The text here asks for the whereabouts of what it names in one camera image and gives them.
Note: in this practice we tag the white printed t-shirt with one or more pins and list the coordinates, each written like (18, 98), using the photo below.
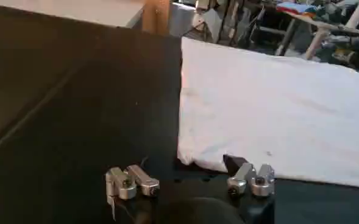
(273, 106)

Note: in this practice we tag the black equipment stand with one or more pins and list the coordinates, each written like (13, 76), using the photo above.
(243, 27)

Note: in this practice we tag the black tablecloth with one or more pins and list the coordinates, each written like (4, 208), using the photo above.
(14, 61)
(90, 146)

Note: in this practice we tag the white desk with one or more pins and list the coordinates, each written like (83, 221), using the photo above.
(314, 42)

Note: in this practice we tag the wooden pegboard partition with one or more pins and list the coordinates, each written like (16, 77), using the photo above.
(156, 16)

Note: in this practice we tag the white table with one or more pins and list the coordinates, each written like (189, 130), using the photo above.
(75, 10)

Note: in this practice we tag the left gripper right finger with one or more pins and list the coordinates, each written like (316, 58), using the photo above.
(258, 182)

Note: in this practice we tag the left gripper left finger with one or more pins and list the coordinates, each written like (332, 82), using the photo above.
(121, 182)

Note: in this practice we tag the colourful cloth pile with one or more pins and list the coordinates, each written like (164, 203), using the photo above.
(295, 7)

